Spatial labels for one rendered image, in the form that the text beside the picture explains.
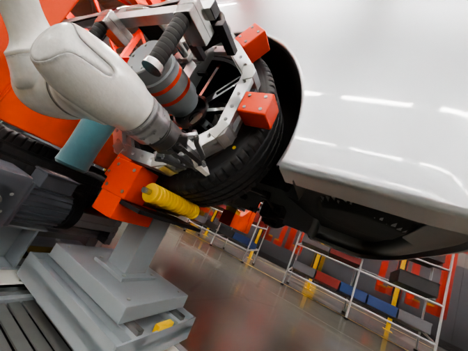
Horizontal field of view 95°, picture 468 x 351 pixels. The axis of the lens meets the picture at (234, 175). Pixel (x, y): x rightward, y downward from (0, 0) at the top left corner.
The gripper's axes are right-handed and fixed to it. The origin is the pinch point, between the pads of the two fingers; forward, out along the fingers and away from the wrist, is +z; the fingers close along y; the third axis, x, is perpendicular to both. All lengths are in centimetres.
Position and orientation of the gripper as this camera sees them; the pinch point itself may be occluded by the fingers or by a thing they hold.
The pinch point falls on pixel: (201, 167)
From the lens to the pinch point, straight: 64.2
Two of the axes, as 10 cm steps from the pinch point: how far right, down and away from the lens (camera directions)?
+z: 3.6, 3.7, 8.6
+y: 8.8, -4.3, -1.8
